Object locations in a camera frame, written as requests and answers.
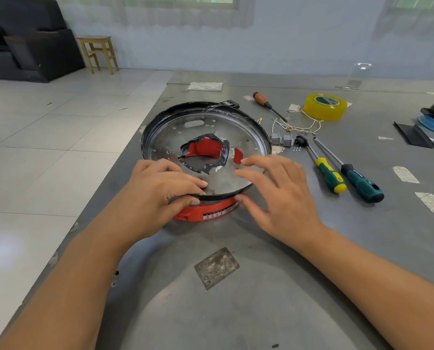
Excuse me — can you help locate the person's left forearm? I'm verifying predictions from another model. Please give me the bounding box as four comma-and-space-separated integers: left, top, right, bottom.
0, 214, 130, 350

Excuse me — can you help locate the black armchair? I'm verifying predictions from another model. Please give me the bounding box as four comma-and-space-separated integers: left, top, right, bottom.
0, 0, 86, 84

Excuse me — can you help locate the white paper sheet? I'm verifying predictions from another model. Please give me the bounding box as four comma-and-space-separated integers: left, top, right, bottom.
186, 82, 224, 92

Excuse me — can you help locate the dark green black screwdriver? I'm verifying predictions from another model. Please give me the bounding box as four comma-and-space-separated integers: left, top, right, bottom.
313, 137, 385, 204

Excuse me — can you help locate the red plastic ring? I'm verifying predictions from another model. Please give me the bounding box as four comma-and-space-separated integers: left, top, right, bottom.
173, 137, 245, 223

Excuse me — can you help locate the wide sheer curtain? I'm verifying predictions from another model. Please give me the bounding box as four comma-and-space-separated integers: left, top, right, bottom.
56, 0, 256, 30

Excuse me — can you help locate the white yellow wires bundle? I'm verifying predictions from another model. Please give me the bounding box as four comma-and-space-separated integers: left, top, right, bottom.
257, 117, 323, 135

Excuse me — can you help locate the green yellow handle screwdriver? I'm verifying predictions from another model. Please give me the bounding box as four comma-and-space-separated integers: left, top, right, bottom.
304, 136, 348, 195

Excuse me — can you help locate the narrow sheer curtain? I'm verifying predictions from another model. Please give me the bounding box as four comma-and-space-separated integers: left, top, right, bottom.
371, 0, 434, 37

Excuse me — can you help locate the wooden handle screwdriver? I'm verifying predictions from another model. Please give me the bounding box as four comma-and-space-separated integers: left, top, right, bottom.
252, 92, 289, 123

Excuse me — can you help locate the person's right hand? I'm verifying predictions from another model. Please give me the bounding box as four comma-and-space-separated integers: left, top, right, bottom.
234, 155, 329, 252

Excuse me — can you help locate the person's left hand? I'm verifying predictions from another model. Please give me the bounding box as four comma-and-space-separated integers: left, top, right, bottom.
93, 158, 209, 252

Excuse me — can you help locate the clear acrylic stand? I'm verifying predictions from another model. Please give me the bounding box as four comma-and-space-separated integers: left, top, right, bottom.
335, 62, 372, 91

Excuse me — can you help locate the person's right forearm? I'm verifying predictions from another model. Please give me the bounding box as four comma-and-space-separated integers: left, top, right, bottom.
298, 226, 434, 350

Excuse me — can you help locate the wooden stool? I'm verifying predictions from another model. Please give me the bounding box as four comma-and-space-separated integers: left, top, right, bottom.
77, 35, 120, 75

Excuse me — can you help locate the narrow window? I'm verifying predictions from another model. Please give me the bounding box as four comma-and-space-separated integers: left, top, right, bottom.
390, 0, 434, 10

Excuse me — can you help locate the black flat plate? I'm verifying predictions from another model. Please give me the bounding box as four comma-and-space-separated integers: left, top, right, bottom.
393, 121, 434, 149

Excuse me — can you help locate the black metal round plate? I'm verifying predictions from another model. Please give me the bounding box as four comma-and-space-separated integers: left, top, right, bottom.
141, 101, 273, 201

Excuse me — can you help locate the yellow tape roll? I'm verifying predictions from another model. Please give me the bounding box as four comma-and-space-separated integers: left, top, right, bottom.
303, 93, 348, 122

